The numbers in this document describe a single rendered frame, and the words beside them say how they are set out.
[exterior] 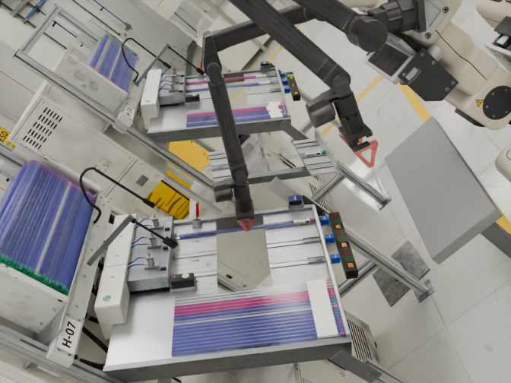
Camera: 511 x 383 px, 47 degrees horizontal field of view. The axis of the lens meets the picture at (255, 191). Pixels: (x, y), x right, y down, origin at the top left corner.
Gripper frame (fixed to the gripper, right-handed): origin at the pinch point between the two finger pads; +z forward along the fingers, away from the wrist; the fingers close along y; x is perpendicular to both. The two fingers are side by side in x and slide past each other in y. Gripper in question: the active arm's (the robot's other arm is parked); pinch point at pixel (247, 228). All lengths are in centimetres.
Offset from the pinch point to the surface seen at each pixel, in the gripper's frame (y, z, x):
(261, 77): -144, 2, 17
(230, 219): -8.0, 0.8, -6.3
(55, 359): 64, -13, -54
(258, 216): -8.0, 1.1, 4.6
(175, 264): 15.1, 0.4, -26.3
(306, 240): 10.4, 1.1, 20.4
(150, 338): 48, 0, -32
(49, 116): -86, -17, -88
